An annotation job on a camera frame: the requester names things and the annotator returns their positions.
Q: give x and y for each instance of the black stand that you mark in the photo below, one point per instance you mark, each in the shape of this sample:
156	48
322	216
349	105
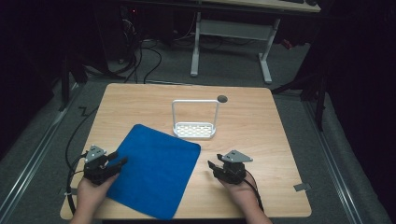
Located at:
67	81
313	93

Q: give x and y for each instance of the white metal desk frame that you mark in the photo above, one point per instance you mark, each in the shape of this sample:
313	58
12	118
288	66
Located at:
232	34

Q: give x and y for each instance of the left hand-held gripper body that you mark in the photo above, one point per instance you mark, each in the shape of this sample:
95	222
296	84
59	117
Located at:
95	168

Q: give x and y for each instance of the blue cloth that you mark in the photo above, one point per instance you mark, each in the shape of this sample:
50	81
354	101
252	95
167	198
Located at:
154	169

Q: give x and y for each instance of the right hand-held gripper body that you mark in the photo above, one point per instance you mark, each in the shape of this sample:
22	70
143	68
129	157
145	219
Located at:
233	169

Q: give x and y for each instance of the grey tape piece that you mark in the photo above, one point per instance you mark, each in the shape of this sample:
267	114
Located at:
302	187

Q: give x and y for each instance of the black table grommet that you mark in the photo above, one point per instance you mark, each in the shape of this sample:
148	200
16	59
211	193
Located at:
222	99

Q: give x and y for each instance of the person's right hand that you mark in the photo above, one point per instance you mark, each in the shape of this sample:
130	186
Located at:
238	193

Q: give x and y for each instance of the person's left hand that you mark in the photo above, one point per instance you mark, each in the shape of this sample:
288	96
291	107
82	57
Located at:
92	191

